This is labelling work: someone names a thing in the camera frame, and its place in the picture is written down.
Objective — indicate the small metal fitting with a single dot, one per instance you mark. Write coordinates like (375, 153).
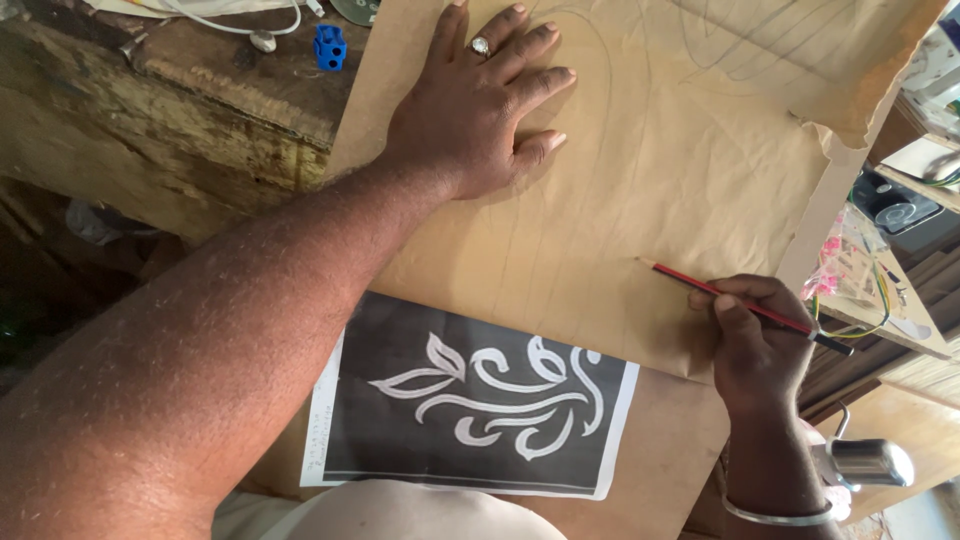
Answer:
(133, 46)

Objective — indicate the cluttered wooden shelf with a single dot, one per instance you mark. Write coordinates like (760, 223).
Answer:
(922, 315)

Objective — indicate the person's left hand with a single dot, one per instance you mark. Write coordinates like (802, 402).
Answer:
(457, 120)

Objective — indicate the grey cloth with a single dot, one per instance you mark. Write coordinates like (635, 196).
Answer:
(97, 221)

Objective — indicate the silver wrist bangle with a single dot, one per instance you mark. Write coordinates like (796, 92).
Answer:
(780, 518)

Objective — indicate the brown fibreboard panel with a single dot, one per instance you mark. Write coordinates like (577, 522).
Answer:
(675, 450)

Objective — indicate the chrome metal fitting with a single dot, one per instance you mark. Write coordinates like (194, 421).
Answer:
(870, 459)

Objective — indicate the clear bag with pink bits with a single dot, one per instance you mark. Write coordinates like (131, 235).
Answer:
(844, 255)

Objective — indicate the person's right hand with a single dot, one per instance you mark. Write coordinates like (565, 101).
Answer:
(765, 352)

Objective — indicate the worn wooden workbench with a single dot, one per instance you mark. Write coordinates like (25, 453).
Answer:
(187, 120)

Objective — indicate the black electronic device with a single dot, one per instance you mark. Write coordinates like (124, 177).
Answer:
(896, 210)

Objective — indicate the brown paper sheet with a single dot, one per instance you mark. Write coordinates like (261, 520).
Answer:
(675, 165)

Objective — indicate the person's white shirt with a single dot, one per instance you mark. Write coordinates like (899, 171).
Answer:
(390, 514)

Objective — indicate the shiny compact disc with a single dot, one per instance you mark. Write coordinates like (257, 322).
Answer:
(356, 10)

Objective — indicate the white plastic sheet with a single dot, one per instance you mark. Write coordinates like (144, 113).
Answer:
(142, 6)

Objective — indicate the red and black pencil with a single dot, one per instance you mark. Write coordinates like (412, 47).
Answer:
(675, 274)

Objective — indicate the black floral pattern printout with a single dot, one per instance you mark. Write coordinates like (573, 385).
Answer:
(390, 352)

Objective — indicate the blue pencil sharpener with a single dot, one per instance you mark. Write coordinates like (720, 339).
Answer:
(329, 46)

